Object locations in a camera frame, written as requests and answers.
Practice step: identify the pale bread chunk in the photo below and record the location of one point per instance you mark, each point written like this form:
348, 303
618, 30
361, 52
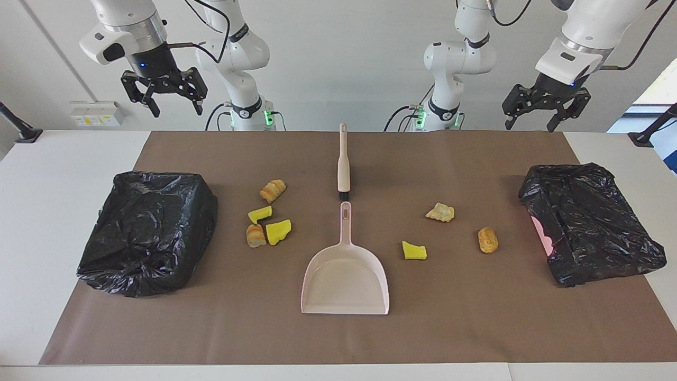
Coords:
440, 212

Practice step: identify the black plastic trash bag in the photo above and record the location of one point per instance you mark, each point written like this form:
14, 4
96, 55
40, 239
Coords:
148, 238
597, 227

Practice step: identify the brown oval bread roll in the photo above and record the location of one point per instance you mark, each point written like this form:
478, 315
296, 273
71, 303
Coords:
487, 240

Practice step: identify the beige hand brush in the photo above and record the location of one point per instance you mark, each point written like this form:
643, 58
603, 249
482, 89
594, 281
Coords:
344, 164

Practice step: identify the large yellow sponge piece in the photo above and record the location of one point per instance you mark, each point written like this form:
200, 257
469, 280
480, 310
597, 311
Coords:
278, 232

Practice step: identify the bright window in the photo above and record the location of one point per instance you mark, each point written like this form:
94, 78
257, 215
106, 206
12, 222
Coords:
661, 90

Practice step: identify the brown paper table mat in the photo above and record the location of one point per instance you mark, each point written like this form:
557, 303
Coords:
449, 328

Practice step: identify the orange striped croissant piece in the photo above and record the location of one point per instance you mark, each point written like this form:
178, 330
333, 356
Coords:
273, 191

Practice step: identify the pale striped bread piece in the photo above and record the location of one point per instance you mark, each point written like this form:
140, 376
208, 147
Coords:
256, 236

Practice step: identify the white wall socket box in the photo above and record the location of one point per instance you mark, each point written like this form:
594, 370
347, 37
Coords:
98, 112

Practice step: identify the yellow rectangular sponge piece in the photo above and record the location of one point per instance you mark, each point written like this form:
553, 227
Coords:
413, 251

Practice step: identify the black clamp stand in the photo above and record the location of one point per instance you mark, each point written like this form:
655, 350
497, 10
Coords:
24, 133
642, 138

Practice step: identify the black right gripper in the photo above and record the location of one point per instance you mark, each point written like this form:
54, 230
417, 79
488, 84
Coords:
153, 66

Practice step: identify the pale pink dustpan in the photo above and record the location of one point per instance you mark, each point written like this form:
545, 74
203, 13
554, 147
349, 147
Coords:
344, 280

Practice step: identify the small yellow sponge piece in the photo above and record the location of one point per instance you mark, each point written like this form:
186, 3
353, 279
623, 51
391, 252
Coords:
259, 215

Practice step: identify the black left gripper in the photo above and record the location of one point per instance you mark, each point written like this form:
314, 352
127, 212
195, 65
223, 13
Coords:
558, 89

